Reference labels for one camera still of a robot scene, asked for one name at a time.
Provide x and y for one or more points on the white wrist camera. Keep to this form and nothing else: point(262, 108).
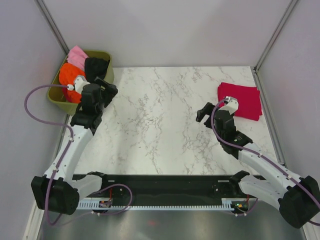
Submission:
point(231, 105)
point(79, 83)

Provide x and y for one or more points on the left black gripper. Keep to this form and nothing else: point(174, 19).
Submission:
point(109, 93)

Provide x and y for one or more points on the olive green plastic bin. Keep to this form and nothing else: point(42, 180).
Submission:
point(56, 96)

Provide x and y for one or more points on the orange t shirt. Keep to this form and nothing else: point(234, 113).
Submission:
point(67, 75)

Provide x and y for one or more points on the folded red t shirt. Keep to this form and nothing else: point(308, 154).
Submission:
point(248, 97)

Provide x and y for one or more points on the right aluminium frame post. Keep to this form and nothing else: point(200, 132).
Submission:
point(275, 35)

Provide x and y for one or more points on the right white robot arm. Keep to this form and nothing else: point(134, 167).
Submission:
point(296, 198)

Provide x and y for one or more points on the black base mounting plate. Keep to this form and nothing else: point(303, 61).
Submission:
point(170, 189)

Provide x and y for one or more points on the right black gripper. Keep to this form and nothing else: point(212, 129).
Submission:
point(202, 112)

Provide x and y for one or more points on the black t shirt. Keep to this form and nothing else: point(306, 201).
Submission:
point(95, 68)

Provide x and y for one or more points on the aluminium frame post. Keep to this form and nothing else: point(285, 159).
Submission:
point(52, 24)
point(275, 35)

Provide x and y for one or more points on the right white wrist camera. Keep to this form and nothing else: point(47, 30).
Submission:
point(231, 105)

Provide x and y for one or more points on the white slotted cable duct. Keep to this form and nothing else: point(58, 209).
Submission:
point(102, 204)

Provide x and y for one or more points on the left aluminium frame post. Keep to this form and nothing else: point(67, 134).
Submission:
point(52, 24)

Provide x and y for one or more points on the pink t shirt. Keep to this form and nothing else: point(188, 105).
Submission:
point(77, 57)

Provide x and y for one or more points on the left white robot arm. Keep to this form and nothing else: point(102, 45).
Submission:
point(56, 190)

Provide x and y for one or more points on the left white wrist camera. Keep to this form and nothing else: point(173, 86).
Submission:
point(79, 83)

